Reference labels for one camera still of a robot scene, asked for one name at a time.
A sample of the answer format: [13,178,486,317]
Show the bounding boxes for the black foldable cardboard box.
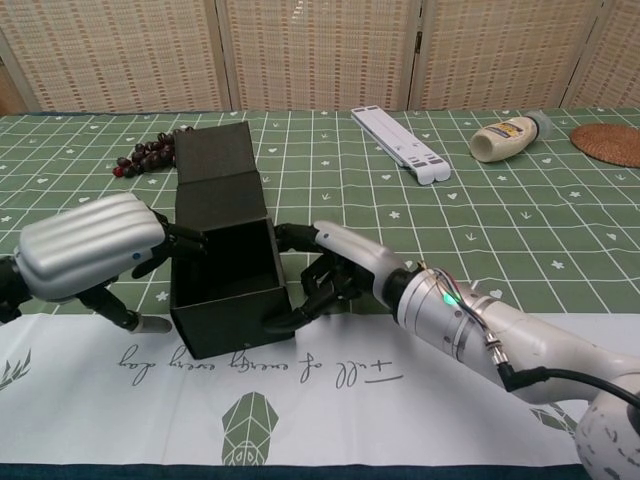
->
[169,121,297,361]

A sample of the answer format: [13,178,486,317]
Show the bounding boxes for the thin coloured wrist wires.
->
[417,259,496,346]

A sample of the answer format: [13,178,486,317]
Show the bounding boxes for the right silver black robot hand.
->
[262,219,416,335]

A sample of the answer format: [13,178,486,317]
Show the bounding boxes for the white folding laptop stand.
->
[349,106,451,186]

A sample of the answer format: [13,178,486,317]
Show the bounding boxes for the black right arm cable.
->
[482,334,640,406]

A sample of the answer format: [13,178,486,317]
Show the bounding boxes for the bamboo folding screen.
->
[0,0,640,114]

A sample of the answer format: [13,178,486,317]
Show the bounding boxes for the cream mayonnaise squeeze bottle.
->
[470,111,551,164]

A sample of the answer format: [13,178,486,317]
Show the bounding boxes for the green white deer tablecloth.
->
[0,107,640,469]

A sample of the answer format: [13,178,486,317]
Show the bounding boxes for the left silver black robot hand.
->
[0,193,209,336]

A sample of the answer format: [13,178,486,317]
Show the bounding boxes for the dark red grape bunch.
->
[113,127,196,179]

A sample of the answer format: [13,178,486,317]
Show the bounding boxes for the round woven brown coaster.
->
[570,123,640,169]

